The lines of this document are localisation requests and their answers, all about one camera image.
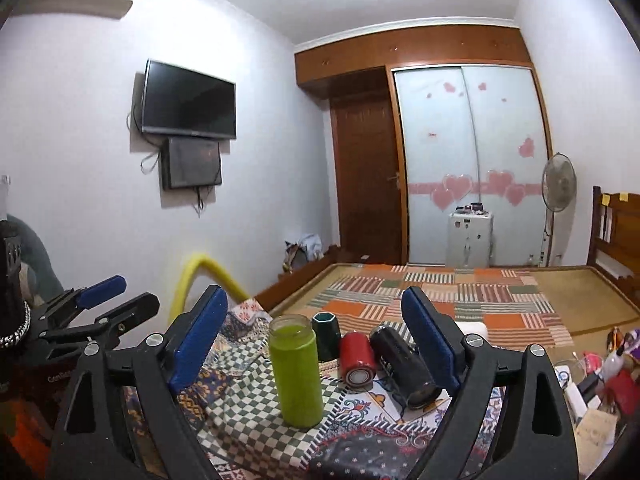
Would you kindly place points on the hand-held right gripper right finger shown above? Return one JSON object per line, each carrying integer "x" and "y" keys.
{"x": 431, "y": 347}

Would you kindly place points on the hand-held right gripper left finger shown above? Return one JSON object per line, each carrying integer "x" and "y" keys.
{"x": 199, "y": 342}

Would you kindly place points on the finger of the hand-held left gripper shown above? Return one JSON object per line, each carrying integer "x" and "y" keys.
{"x": 102, "y": 290}
{"x": 132, "y": 310}

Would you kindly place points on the black cylindrical bottle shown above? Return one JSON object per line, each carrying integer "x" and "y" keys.
{"x": 397, "y": 360}

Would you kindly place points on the red cylindrical can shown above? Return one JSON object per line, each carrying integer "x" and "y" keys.
{"x": 356, "y": 355}

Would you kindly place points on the dark green hexagonal cup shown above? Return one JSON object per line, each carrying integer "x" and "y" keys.
{"x": 327, "y": 340}

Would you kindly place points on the orange cloth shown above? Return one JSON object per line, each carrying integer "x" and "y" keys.
{"x": 25, "y": 440}

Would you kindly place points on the yellow foam tube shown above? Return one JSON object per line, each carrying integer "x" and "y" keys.
{"x": 207, "y": 265}

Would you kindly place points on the patchwork printed cloth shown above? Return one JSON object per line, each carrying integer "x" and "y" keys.
{"x": 240, "y": 410}

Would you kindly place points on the striped patchwork blanket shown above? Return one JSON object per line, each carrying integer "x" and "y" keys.
{"x": 500, "y": 305}

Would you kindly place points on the green glass bottle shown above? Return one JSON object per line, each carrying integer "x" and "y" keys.
{"x": 296, "y": 380}

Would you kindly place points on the small white cabinet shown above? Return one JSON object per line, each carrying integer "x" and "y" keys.
{"x": 470, "y": 240}

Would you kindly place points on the bag with grey cloth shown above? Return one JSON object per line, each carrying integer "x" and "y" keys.
{"x": 302, "y": 252}

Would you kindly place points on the white charger box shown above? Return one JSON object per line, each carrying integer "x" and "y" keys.
{"x": 570, "y": 395}

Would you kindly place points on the small black monitor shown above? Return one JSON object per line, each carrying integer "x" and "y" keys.
{"x": 192, "y": 162}

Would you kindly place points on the straw bed mat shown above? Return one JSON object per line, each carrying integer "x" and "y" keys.
{"x": 590, "y": 300}

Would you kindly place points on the brown wooden door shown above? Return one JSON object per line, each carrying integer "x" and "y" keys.
{"x": 367, "y": 180}

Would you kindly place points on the white bottle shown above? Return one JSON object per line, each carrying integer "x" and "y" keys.
{"x": 612, "y": 362}

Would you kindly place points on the colourful toy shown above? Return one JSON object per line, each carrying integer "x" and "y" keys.
{"x": 625, "y": 342}

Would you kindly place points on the red packet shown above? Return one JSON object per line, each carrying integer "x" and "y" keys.
{"x": 622, "y": 392}

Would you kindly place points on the standing fan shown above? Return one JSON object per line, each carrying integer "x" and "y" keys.
{"x": 559, "y": 180}

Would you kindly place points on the wardrobe with heart-print doors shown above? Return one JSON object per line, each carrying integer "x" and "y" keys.
{"x": 470, "y": 140}

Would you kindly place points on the wooden overhead cabinet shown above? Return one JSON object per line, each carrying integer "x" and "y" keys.
{"x": 400, "y": 55}

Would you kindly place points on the wall-mounted black television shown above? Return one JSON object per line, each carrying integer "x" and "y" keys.
{"x": 189, "y": 97}

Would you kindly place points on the wooden bed frame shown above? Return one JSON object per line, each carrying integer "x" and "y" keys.
{"x": 617, "y": 230}

